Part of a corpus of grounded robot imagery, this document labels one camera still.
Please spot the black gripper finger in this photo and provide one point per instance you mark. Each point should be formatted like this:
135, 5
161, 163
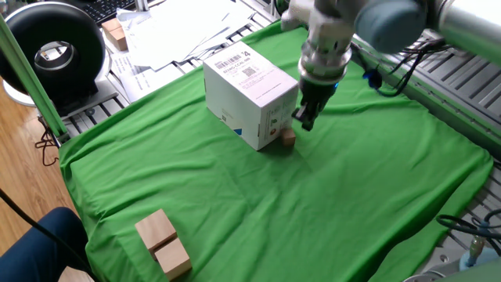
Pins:
302, 111
314, 115

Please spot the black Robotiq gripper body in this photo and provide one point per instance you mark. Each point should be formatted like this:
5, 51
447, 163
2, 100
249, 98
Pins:
317, 92

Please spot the small wooden cube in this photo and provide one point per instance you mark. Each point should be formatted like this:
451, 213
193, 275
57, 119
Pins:
289, 138

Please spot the silver grey UR5 robot arm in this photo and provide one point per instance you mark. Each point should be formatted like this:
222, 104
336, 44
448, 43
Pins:
391, 19

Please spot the white cardboard box with barcode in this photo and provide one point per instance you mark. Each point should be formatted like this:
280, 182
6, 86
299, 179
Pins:
242, 86

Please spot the green cloth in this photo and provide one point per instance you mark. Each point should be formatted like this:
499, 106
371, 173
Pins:
313, 196

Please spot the white paper pile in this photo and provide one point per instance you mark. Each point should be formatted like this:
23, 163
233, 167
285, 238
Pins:
176, 31

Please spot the printed white paper sheet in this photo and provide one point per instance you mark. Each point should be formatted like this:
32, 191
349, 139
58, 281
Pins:
148, 82

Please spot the tan wooden block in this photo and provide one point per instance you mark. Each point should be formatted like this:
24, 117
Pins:
154, 231

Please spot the pale wooden block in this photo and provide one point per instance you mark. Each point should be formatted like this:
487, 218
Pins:
172, 258

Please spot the small wooden block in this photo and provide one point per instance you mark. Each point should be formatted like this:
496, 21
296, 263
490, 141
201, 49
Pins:
118, 39
111, 24

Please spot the white round stand base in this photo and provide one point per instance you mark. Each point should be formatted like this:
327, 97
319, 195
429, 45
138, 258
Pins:
102, 96

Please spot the black keyboard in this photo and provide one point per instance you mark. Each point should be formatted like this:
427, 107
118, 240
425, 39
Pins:
105, 9

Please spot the person's leg in blue jeans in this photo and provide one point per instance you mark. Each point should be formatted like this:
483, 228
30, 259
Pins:
39, 254

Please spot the green aluminium post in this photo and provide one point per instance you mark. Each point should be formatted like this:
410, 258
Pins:
27, 74

